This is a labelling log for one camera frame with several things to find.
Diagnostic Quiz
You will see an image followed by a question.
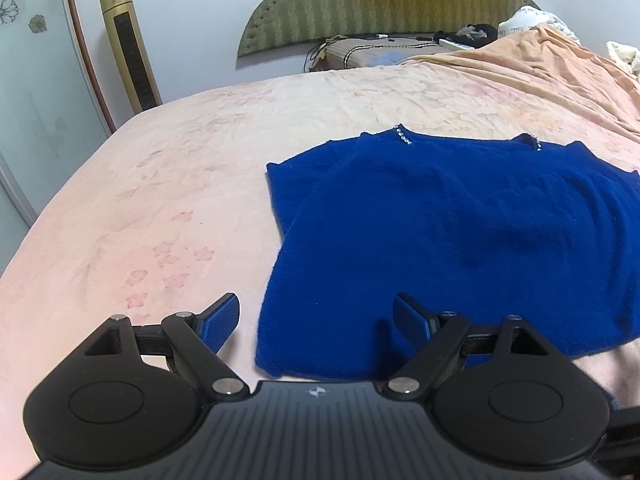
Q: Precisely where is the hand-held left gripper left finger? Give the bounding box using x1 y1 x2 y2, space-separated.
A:
82 292 249 402

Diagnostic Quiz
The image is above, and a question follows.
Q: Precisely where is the blue beaded sweater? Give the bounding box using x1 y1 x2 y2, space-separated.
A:
253 126 640 382

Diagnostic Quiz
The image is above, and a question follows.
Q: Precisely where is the white printed quilt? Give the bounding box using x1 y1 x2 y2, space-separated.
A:
496 6 582 45

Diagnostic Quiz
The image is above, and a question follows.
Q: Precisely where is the frosted glass wardrobe door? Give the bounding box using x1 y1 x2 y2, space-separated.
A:
0 0 120 273

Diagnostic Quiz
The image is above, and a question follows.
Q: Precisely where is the green padded headboard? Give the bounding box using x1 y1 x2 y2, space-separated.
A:
236 0 542 59

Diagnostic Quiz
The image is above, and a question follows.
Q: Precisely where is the pink floral bed blanket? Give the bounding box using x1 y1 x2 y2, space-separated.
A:
0 66 640 461

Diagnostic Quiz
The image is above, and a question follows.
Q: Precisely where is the gold tower fan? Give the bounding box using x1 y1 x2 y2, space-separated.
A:
97 0 164 114

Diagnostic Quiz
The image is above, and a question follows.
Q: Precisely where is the orange bed sheet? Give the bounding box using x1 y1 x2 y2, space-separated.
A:
400 24 640 173

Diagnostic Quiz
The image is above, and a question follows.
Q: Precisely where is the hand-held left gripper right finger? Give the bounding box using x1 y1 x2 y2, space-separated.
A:
385 292 567 403

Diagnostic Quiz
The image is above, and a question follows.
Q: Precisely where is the brown pillow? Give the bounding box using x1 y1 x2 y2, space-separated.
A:
304 35 447 74

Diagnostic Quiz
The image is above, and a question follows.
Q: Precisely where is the black clothes pile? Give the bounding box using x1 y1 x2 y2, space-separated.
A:
432 23 499 47

